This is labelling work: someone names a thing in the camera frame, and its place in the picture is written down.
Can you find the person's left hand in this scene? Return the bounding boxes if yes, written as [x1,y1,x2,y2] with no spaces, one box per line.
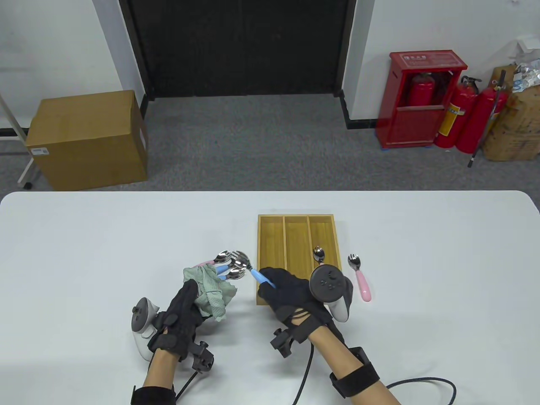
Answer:
[148,278,208,360]

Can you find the person's right hand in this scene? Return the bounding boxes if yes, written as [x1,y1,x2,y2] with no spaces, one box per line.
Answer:
[257,267,344,344]

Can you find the green fish scale cleaning cloth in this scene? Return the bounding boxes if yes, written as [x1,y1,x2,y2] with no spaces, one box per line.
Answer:
[182,266,238,322]

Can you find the pink handle baby fork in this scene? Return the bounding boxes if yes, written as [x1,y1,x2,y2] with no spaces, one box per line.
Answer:
[348,254,373,302]
[194,251,232,268]

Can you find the person's right forearm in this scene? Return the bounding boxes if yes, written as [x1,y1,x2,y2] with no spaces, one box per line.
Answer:
[308,323,401,405]

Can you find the person's left forearm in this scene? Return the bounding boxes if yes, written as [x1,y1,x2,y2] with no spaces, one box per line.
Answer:
[131,350,180,405]

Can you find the black grey left hand controller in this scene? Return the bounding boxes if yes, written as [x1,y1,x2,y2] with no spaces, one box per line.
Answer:
[132,297,161,362]

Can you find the black grey hand controller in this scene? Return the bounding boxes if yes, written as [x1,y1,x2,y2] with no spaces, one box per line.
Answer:
[132,297,161,362]
[309,264,354,323]

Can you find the black grey right hand controller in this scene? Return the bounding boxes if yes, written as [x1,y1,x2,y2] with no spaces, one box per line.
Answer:
[309,264,354,323]

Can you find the wooden cutlery tray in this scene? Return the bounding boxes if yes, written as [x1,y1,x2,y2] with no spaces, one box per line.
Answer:
[256,214,346,306]

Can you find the black left armband pack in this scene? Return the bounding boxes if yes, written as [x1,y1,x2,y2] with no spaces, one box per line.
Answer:
[130,384,177,405]

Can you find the black armband pack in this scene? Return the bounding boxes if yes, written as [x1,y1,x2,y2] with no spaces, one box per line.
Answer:
[130,384,177,405]
[329,347,386,399]

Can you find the black right armband pack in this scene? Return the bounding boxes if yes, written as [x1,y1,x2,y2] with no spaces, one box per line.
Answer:
[329,347,386,399]

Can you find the red fire extinguisher cabinet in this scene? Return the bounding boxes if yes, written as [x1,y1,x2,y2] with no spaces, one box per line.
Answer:
[375,51,468,149]

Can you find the brown cardboard box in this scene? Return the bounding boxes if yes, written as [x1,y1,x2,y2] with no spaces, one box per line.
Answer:
[25,89,149,191]

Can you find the white rolling whiteboard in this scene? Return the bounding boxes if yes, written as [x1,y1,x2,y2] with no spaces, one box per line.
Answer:
[0,93,34,189]

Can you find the black double door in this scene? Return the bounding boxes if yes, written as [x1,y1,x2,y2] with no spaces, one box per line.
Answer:
[119,0,357,100]

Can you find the yellow label red fire extinguisher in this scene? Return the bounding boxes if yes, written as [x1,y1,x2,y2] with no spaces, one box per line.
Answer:
[434,76,481,149]

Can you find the worn printed cardboard box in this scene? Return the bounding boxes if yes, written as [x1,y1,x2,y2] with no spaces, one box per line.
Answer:
[482,65,540,162]

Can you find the crumpled silver foil bag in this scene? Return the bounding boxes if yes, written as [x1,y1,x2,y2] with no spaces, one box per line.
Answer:
[511,59,540,92]

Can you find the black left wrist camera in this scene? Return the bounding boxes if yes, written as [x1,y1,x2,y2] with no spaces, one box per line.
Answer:
[186,341,214,374]

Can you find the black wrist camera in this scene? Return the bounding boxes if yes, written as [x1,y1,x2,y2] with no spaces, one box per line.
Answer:
[186,341,214,374]
[271,328,298,359]

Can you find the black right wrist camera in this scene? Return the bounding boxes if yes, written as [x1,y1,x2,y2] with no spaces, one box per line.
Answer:
[271,328,298,359]

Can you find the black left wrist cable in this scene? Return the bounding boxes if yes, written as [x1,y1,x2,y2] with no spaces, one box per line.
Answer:
[174,371,199,401]

